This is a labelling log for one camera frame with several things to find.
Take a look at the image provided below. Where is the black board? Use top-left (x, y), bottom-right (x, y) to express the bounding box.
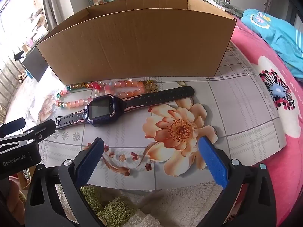
top-left (22, 46), bottom-right (49, 83)

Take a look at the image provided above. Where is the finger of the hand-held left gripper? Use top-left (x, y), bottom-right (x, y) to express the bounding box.
top-left (0, 118), bottom-right (26, 138)
top-left (0, 119), bottom-right (57, 156)

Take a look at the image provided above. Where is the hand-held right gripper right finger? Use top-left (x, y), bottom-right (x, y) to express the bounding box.
top-left (198, 136), bottom-right (277, 227)

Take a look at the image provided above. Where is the gold butterfly pendant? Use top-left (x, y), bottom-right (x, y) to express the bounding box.
top-left (143, 80), bottom-right (158, 93)

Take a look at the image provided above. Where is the white and green shaggy rug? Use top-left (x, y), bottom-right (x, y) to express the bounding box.
top-left (55, 184), bottom-right (239, 227)

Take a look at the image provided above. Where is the brown cardboard box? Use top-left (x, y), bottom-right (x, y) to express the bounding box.
top-left (36, 0), bottom-right (237, 86)

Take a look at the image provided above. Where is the light blue blanket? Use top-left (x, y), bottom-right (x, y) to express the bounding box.
top-left (241, 8), bottom-right (303, 78)

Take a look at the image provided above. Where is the pale window curtain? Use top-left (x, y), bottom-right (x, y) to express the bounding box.
top-left (40, 0), bottom-right (62, 32)

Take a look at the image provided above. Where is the black smartwatch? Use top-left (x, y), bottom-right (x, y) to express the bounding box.
top-left (55, 86), bottom-right (195, 131)

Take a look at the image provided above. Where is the pink flowered blanket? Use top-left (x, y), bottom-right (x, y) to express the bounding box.
top-left (219, 16), bottom-right (303, 227)

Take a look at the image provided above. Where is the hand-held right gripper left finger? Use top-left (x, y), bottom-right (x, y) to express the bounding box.
top-left (25, 137), bottom-right (106, 227)

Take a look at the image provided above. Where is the pink bead bracelet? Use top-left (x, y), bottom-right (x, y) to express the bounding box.
top-left (55, 80), bottom-right (147, 110)

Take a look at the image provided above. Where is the green patterned pillow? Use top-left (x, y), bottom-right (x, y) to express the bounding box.
top-left (201, 0), bottom-right (244, 19)

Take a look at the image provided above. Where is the multicolour bead bracelet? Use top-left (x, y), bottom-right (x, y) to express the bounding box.
top-left (57, 82), bottom-right (106, 100)

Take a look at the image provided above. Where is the window clutter pile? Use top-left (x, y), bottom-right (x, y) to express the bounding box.
top-left (22, 7), bottom-right (46, 52)

